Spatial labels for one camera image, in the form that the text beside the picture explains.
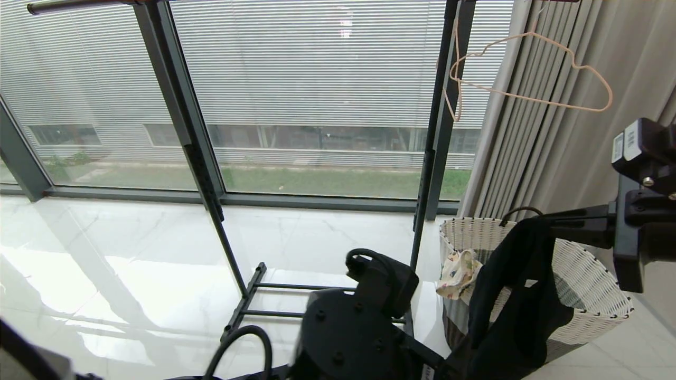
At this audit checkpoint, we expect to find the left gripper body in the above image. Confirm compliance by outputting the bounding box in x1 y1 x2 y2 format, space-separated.
399 332 452 380

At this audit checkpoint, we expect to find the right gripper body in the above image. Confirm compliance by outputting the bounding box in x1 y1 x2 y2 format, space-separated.
613 174 676 293

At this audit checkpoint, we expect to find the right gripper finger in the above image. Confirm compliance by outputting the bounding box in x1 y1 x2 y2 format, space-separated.
549 222 616 249
544 203 616 225

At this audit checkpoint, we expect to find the black garment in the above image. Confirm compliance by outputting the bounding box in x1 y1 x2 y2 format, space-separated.
464 215 576 380

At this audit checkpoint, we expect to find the pink clothes hanger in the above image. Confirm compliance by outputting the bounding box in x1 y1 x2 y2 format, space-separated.
449 0 614 113
442 16 465 124

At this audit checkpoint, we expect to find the white laundry basket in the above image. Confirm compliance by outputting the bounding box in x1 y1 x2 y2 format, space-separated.
438 206 635 365

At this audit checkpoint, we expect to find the black clothes rack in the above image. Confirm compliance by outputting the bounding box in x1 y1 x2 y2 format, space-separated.
26 0 581 344

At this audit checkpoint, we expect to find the beige curtain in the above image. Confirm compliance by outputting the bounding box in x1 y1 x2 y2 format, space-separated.
458 0 676 225

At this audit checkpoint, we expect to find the cream printed garment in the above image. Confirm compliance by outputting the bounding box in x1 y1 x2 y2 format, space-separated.
436 249 484 300

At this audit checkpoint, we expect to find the window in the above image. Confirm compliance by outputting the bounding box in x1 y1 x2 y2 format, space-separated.
0 0 515 217

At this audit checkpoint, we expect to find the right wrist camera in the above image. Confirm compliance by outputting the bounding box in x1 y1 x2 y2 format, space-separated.
612 118 676 197

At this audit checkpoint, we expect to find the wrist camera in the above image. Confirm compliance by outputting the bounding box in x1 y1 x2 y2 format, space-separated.
346 253 421 320
612 118 676 197

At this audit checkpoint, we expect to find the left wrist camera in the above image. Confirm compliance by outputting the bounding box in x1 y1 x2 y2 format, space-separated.
346 253 421 320

